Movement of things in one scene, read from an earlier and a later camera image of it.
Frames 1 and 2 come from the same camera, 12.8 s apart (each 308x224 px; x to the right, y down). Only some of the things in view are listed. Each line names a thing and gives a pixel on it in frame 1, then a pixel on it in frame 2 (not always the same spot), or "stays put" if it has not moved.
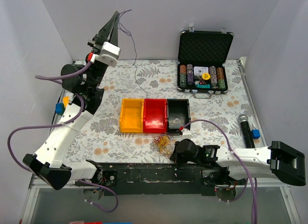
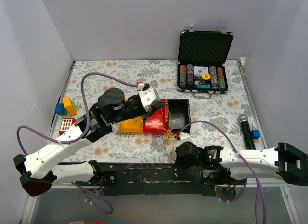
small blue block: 255,133 stays put
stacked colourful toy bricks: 60,107 stays put
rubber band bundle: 162,142 to 168,132
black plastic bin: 178,114 stays put
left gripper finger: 114,39 to 158,105
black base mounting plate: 159,179 stays put
